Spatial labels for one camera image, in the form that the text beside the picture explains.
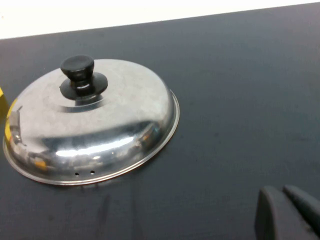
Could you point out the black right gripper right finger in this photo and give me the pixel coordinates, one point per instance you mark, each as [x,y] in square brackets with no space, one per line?
[307,202]

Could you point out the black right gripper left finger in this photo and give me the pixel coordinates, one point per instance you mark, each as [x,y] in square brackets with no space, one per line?
[275,220]

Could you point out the steel pot lid black knob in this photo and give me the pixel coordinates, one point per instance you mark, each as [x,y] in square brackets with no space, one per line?
[100,125]

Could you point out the yellow cube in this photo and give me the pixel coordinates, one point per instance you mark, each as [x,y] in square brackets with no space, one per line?
[3,102]

